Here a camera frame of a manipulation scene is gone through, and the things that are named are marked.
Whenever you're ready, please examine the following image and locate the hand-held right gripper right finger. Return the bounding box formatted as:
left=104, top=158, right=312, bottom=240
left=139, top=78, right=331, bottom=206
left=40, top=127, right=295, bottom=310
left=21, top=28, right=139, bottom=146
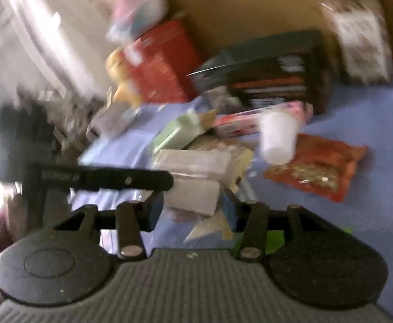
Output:
left=223, top=188, right=352, bottom=260

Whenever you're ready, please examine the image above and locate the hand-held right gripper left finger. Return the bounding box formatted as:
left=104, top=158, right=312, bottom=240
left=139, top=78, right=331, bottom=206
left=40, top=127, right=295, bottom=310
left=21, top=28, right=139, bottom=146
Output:
left=53, top=192, right=165, bottom=260

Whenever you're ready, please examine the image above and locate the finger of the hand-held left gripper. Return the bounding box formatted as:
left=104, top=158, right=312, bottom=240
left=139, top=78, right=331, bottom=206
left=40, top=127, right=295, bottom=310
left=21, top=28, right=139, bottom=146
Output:
left=31, top=163, right=175, bottom=193

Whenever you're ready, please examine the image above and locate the white snack packet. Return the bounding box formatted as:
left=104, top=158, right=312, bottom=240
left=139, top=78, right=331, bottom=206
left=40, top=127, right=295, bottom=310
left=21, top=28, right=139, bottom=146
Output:
left=164, top=175, right=221, bottom=217

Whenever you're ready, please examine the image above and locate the beige snack packet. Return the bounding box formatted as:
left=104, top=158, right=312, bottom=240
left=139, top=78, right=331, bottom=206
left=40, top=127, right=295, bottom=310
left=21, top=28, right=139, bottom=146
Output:
left=229, top=147, right=255, bottom=191
left=185, top=209, right=235, bottom=243

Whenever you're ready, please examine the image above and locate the small white box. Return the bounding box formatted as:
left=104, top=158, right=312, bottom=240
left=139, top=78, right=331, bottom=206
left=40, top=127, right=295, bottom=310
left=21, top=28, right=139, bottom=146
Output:
left=88, top=102, right=140, bottom=139

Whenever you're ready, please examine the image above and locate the clear plastic packet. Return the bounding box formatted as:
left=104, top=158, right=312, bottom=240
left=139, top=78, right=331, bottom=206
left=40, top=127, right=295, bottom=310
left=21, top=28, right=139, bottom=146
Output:
left=152, top=148, right=232, bottom=180

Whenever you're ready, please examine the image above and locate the pale green box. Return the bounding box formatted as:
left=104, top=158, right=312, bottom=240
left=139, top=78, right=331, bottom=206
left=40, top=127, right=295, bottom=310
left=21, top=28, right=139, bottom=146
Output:
left=151, top=108, right=208, bottom=153

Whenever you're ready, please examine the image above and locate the pink snack box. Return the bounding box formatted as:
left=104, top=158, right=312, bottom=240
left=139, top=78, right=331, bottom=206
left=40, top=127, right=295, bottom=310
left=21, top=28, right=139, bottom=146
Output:
left=213, top=100, right=314, bottom=139

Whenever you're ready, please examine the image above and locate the white cup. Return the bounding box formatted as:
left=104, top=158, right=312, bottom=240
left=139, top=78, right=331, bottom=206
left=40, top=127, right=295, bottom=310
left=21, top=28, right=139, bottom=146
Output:
left=258, top=110, right=301, bottom=166

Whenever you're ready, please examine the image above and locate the red snack bag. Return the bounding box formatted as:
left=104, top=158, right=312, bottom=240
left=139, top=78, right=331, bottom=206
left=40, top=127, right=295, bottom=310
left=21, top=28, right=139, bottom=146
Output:
left=263, top=133, right=369, bottom=204

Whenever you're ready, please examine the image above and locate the yellow plush toy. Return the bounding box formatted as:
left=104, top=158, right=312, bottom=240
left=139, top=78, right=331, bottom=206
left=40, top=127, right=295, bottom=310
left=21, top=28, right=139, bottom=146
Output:
left=105, top=48, right=144, bottom=109

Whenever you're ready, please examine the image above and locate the red gift bag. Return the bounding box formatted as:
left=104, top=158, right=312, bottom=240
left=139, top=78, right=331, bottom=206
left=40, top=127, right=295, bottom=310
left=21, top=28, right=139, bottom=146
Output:
left=121, top=18, right=204, bottom=106

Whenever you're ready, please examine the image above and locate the black printed box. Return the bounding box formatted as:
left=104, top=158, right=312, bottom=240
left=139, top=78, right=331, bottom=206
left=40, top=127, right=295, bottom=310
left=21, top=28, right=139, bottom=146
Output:
left=187, top=30, right=336, bottom=117

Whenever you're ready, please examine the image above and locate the blue printed blanket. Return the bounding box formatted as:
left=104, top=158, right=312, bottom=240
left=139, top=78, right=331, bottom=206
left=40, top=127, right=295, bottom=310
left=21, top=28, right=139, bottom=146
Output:
left=70, top=52, right=393, bottom=322

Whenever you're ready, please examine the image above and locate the pastel plush toy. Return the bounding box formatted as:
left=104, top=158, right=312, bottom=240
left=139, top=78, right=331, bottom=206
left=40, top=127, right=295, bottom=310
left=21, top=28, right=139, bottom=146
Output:
left=106, top=0, right=169, bottom=45

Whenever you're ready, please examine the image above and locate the cardboard box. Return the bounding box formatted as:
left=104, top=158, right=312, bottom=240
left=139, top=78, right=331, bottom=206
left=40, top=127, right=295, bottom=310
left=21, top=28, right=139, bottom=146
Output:
left=158, top=0, right=393, bottom=62

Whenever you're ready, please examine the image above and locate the black white printed bag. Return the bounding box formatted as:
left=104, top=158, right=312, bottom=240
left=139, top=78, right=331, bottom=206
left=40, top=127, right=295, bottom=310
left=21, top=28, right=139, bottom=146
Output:
left=319, top=0, right=393, bottom=85

